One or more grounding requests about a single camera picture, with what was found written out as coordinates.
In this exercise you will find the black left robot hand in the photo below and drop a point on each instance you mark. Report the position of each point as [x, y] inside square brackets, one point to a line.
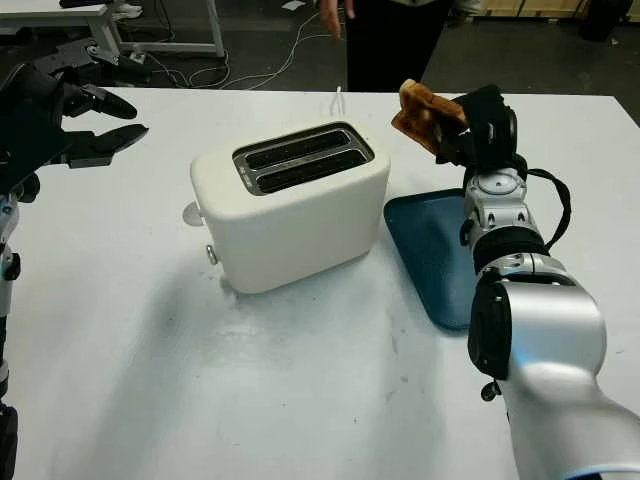
[30, 130]

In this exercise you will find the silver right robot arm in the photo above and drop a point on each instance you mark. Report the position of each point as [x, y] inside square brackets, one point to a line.
[545, 325]

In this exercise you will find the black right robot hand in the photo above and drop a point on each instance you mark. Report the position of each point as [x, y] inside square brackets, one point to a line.
[492, 140]

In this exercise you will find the browned toast slice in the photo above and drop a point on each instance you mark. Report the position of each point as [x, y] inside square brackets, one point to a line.
[420, 115]

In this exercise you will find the white desk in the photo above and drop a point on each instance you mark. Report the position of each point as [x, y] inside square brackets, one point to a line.
[55, 10]

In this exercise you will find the white two-slot toaster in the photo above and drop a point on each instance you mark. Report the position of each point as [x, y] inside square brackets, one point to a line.
[290, 220]

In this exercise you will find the white paper scrap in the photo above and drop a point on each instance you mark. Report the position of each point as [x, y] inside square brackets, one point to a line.
[292, 5]

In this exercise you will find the wooden pallet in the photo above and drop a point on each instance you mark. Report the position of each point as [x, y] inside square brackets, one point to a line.
[530, 9]

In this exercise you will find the person right hand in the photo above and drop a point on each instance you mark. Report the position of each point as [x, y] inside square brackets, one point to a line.
[331, 17]

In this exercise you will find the teal plastic tray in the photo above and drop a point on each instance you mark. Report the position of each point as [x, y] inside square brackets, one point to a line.
[430, 255]

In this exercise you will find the person in black trousers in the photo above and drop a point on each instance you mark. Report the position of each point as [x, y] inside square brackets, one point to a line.
[390, 45]

